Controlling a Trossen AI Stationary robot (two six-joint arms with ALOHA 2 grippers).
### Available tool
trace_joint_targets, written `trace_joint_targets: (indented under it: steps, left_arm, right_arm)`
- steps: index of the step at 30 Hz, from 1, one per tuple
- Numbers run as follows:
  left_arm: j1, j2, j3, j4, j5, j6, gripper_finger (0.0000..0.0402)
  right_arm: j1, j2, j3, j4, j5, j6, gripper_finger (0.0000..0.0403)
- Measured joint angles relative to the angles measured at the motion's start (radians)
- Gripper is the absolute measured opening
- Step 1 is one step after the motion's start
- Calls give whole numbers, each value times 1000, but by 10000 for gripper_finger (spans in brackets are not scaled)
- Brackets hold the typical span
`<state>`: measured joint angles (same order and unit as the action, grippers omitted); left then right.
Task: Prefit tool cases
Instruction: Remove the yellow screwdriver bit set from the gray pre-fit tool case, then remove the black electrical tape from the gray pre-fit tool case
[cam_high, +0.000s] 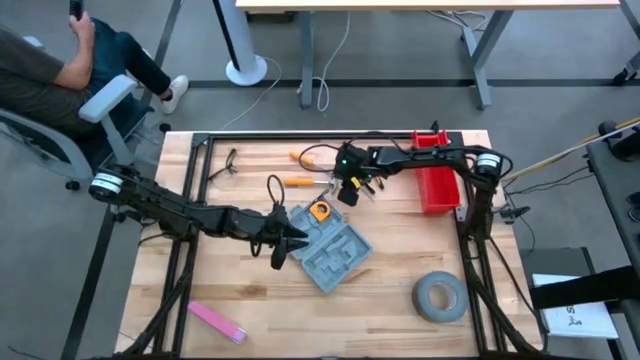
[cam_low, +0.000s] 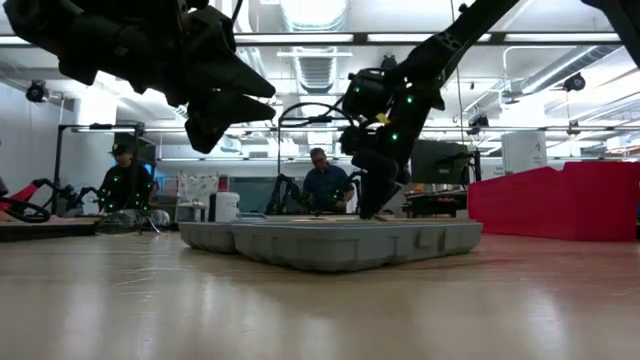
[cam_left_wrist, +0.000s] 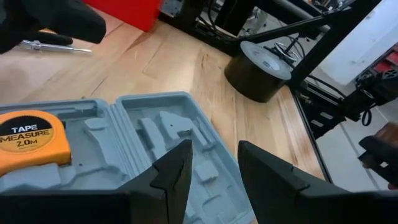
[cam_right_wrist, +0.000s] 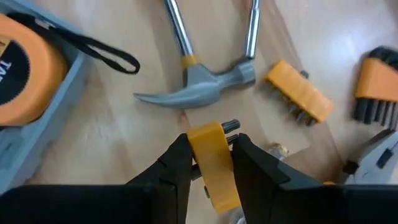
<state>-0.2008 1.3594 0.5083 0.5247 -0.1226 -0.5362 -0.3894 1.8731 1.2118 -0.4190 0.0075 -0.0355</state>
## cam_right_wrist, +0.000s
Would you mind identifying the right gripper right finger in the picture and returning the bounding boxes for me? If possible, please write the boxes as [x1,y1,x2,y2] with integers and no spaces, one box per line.
[231,133,398,224]

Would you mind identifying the small brass knurled part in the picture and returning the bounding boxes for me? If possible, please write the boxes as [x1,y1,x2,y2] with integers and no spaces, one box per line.
[269,142,290,159]

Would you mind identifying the orange-handled claw hammer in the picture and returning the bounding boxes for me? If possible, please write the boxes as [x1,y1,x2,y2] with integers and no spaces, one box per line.
[133,0,257,110]

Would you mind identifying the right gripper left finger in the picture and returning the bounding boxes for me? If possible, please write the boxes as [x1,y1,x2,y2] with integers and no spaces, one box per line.
[0,134,195,224]

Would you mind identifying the orange screwdriver bit holder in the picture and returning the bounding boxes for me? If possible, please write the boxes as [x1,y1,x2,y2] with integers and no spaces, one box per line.
[186,119,242,215]
[261,58,335,127]

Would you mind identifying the blue-grey plastic tool case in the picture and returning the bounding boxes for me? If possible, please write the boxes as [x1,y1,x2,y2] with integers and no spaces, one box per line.
[0,0,94,195]

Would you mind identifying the orange-handled bit screwdriver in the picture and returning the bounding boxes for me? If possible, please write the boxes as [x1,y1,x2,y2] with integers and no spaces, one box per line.
[245,0,262,60]

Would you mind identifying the orange tape measure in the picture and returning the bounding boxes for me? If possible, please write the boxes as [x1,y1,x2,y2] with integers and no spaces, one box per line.
[0,11,141,127]

